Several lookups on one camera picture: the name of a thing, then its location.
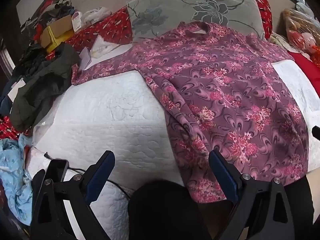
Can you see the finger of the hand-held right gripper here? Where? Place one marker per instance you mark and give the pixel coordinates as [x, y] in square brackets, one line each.
[317, 131]

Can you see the dark blue garment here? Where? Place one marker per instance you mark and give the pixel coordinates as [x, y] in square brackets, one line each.
[6, 97]

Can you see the white printed paper bag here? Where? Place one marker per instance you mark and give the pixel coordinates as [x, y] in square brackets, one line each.
[105, 47]

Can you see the purple floral shirt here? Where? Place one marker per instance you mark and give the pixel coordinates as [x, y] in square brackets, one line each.
[212, 92]

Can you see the grey floral pillow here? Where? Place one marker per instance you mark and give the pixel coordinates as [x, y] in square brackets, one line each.
[180, 7]

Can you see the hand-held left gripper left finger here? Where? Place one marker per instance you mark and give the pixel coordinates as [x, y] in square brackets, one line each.
[100, 177]

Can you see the light blue cloth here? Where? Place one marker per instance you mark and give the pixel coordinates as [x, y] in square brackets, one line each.
[12, 177]

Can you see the white pink packet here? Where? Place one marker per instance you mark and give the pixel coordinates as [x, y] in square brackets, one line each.
[76, 21]

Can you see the cream cloth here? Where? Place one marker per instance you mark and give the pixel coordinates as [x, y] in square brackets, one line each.
[278, 42]

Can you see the dark green jacket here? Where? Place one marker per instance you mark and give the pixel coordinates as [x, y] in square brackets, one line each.
[42, 85]

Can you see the brown cardboard box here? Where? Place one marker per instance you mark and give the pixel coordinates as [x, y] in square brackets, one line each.
[60, 25]

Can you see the plush toy in plastic bag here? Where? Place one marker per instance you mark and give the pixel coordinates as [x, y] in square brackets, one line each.
[300, 37]

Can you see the pile of dark clothes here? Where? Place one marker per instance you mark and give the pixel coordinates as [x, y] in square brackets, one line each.
[50, 10]

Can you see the white paper sheet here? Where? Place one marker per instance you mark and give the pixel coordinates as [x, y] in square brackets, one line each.
[85, 58]

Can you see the white plastic bag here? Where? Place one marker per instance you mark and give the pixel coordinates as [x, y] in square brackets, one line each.
[97, 13]

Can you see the white quilted bed cover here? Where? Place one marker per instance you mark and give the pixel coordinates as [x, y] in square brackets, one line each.
[100, 120]

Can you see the black phone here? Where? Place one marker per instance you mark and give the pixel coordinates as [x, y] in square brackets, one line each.
[60, 167]

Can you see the plain red cloth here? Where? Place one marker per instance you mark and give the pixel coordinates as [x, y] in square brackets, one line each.
[307, 65]

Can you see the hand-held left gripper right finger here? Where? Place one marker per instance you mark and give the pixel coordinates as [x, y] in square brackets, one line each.
[225, 177]

